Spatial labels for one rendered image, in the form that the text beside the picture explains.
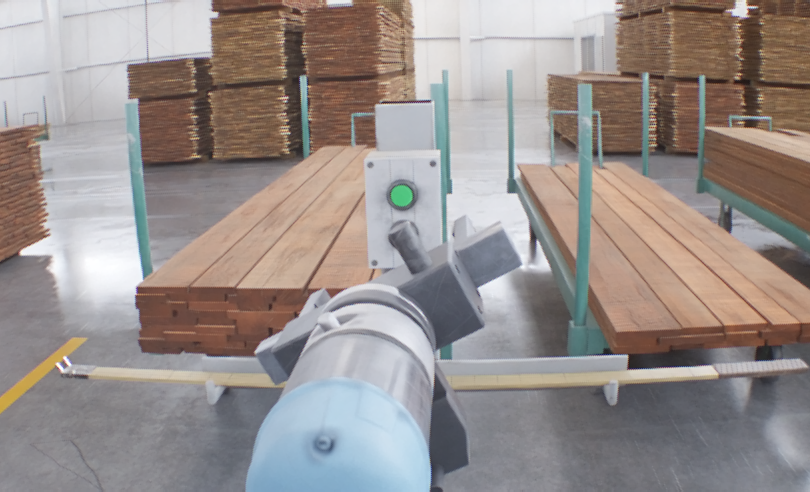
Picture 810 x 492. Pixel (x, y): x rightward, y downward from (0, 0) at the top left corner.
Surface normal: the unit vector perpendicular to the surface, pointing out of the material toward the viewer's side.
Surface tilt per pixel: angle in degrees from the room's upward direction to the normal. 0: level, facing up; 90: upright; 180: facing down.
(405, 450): 53
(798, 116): 90
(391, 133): 90
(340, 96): 90
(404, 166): 90
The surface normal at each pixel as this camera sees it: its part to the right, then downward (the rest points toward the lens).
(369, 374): 0.35, -0.90
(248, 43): -0.07, 0.26
